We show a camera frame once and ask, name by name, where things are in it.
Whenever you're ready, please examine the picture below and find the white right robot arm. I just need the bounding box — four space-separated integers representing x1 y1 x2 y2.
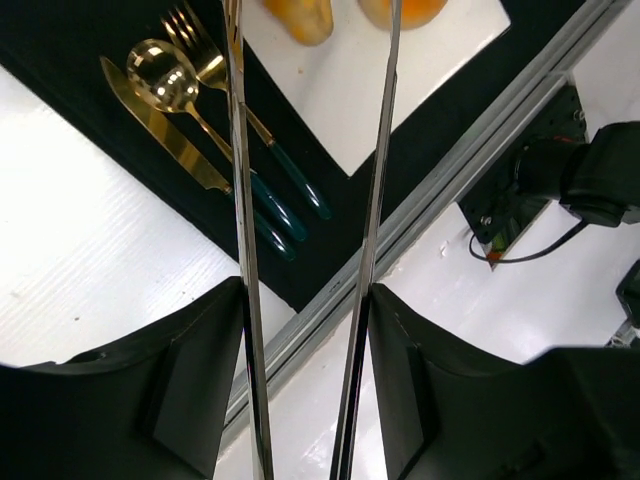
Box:
514 121 639 258

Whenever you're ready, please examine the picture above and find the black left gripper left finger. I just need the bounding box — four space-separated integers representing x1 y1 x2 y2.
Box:
1 277 243 479

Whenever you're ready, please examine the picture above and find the oblong bread loaf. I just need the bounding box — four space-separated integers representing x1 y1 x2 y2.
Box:
262 0 334 46

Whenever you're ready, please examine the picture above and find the white square plate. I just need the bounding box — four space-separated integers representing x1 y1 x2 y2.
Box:
243 0 510 175

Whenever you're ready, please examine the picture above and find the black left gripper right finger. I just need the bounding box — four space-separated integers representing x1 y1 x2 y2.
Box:
369 285 639 479

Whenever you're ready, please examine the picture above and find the aluminium rail front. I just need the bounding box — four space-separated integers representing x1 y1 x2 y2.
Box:
219 0 640 441

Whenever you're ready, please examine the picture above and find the orange ring donut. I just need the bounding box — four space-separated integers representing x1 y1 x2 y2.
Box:
358 0 447 30

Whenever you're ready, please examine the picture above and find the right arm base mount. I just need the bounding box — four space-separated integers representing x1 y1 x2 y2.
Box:
459 85 586 269

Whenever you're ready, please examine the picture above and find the gold fork teal handle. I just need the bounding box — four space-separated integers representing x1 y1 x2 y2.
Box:
161 1 332 220

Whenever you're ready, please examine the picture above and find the gold spoon teal handle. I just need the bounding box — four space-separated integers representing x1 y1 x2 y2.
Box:
126 39 308 241

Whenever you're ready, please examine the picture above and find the gold knife teal handle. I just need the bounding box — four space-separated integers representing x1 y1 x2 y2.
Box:
99 56 307 241

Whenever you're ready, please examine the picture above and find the black scalloped placemat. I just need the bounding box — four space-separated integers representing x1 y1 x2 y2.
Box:
1 1 580 309

